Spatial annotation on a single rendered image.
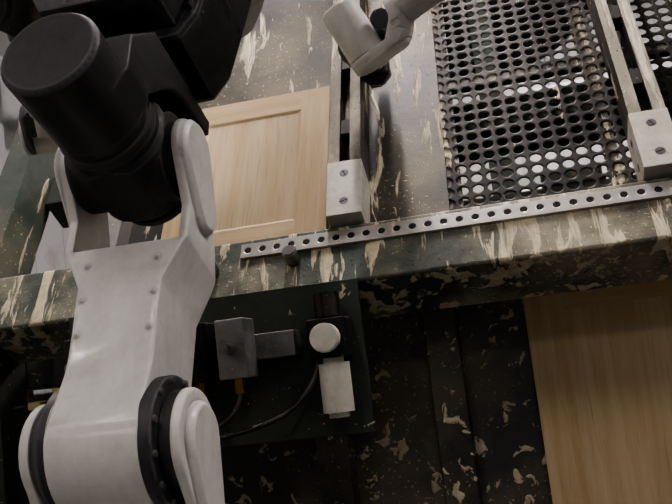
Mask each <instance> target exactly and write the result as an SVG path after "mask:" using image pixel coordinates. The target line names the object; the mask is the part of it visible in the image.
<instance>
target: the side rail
mask: <svg viewBox="0 0 672 504"><path fill-rule="evenodd" d="M55 154H56V153H52V154H38V155H28V154H27V153H25V152H24V150H23V148H22V145H21V140H20V136H19V126H18V129H17V132H16V134H15V137H14V140H13V142H12V145H11V148H10V150H9V153H8V156H7V159H6V161H5V164H4V167H3V169H2V172H1V175H0V279H1V278H8V277H14V276H21V275H27V274H31V271H32V268H33V264H34V261H35V258H36V255H37V251H38V248H39V245H40V242H41V239H42V235H43V232H44V229H45V226H46V222H47V219H48V216H49V213H50V210H49V209H48V207H47V206H46V201H47V198H48V195H49V192H50V188H51V185H52V182H53V179H54V178H55V173H54V158H55Z"/></svg>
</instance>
